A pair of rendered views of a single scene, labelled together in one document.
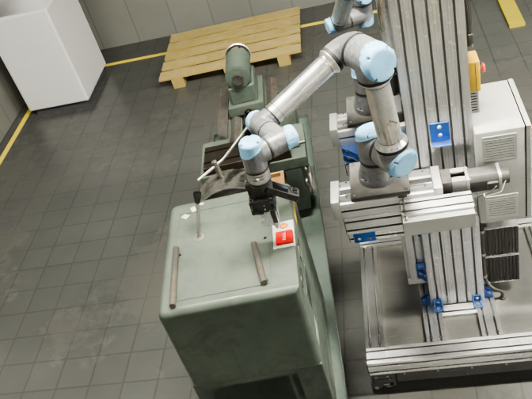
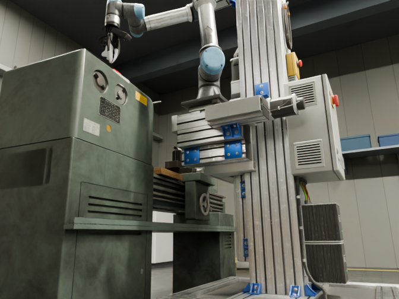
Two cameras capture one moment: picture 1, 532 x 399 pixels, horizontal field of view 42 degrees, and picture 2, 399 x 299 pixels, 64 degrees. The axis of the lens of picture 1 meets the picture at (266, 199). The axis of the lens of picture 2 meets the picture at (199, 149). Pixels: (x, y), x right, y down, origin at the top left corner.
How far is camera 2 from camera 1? 2.52 m
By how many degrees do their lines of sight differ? 55
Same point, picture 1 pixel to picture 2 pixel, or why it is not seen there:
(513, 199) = (318, 147)
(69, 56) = (155, 235)
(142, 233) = not seen: hidden behind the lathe
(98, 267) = not seen: hidden behind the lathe
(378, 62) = not seen: outside the picture
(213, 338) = (19, 94)
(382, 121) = (203, 26)
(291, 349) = (58, 113)
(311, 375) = (61, 151)
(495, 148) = (299, 95)
